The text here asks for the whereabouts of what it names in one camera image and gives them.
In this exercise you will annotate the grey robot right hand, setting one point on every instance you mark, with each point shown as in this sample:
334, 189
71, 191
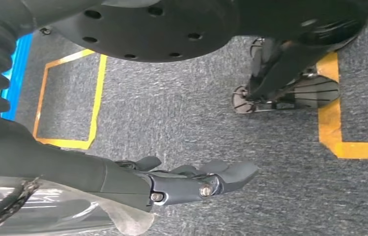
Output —
56, 169

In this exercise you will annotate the blue metal shelf rack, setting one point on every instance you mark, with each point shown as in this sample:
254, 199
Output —
19, 75

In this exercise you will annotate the clear plastic cover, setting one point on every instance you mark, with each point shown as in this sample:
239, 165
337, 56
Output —
73, 215

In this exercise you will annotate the black round perforated plate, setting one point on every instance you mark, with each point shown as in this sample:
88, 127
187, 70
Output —
144, 35

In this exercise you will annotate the yellow floor tape strip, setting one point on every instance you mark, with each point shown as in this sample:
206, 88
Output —
328, 123

